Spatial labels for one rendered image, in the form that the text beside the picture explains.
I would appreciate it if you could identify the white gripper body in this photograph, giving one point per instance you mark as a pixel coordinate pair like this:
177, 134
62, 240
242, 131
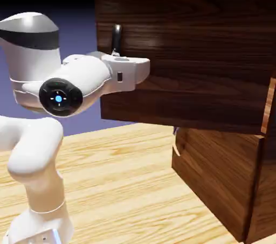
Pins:
142, 69

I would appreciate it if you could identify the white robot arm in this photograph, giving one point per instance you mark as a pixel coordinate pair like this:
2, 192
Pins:
32, 144

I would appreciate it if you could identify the large dark wood door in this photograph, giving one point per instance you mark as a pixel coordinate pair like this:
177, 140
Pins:
194, 32

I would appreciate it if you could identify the small dark wood door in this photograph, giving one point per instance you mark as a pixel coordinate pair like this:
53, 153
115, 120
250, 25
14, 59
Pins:
215, 173

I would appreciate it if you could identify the dark wood cabinet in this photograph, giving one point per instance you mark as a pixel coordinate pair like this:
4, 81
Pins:
267, 183

